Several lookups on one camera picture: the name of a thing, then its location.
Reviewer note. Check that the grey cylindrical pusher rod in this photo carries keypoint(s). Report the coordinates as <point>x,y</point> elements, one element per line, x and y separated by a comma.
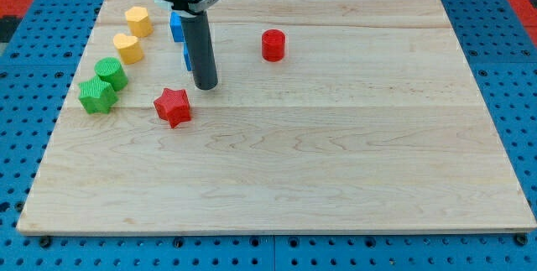
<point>197,36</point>

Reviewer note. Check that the blue cube block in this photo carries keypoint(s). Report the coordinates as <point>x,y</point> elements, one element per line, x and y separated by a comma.
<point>176,28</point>

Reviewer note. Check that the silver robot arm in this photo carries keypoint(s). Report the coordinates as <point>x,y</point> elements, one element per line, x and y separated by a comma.
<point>190,8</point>

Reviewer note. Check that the blue triangle block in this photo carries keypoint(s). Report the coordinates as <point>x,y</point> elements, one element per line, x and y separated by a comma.
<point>186,57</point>

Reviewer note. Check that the yellow hexagon block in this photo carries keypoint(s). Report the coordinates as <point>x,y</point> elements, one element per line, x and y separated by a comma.
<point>139,22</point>

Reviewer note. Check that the yellow heart block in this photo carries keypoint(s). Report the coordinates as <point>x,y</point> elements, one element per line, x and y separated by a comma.
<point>128,48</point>

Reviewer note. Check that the red cylinder block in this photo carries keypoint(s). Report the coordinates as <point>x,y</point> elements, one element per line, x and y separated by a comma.
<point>273,45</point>

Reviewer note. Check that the red star block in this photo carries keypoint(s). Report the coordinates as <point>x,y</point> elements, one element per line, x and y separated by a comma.
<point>173,106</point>

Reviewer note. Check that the green cylinder block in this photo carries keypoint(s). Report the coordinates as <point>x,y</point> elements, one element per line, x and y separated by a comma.
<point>110,70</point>

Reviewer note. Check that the green star block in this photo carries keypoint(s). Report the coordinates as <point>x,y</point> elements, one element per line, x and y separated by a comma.
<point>97,96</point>

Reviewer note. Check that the wooden board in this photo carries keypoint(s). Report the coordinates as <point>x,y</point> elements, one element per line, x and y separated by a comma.
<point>372,123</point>

